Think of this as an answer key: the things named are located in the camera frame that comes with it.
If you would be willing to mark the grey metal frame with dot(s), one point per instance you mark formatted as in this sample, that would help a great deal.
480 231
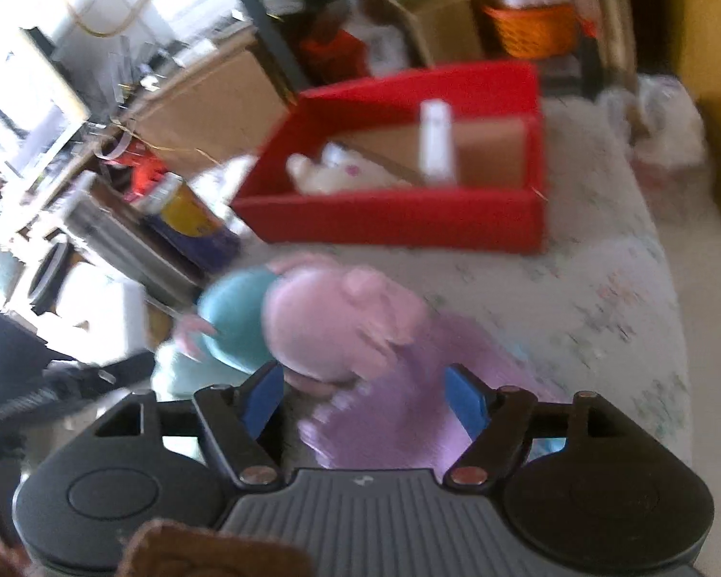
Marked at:
108 234

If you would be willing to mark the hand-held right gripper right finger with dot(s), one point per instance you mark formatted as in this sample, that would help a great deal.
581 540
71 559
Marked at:
465 402

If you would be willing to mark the brown cardboard sheet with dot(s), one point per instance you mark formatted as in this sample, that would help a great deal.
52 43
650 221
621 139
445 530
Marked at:
486 156

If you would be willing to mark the large cardboard box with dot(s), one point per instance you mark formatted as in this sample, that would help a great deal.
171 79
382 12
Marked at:
216 108

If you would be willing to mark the red box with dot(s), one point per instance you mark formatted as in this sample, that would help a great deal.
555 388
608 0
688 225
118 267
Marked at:
396 216

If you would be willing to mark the black shelf rack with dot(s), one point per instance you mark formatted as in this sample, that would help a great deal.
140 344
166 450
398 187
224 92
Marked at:
264 18

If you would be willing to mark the wooden cabinet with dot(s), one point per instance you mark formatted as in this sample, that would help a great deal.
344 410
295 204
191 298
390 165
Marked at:
709 42

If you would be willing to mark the floral bed sheet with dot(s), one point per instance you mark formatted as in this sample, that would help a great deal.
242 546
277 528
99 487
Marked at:
577 300

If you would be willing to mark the small cardboard box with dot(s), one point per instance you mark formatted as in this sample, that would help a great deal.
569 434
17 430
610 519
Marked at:
444 30

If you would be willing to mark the white bottle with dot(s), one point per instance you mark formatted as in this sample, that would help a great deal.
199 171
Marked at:
435 144

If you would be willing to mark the yellow and purple can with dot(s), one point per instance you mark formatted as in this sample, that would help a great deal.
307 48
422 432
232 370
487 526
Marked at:
186 216

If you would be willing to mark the white plush toy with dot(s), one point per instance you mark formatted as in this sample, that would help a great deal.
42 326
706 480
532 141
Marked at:
330 177

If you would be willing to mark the purple cloth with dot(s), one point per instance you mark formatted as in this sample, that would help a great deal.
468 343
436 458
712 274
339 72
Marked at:
408 396

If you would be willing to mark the orange plastic basket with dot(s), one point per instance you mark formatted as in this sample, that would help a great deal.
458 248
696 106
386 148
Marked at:
529 33

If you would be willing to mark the black bag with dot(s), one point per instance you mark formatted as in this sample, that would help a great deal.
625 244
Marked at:
24 396

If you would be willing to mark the red and white plastic bag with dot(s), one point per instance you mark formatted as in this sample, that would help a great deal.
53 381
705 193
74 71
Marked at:
330 54

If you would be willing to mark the pink pig plush toy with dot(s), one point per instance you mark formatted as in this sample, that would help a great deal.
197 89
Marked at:
324 324

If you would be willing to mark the brown plush toy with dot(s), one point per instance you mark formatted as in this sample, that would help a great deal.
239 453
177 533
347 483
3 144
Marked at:
216 553

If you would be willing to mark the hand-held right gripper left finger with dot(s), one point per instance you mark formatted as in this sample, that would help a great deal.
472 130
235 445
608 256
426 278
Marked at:
263 400

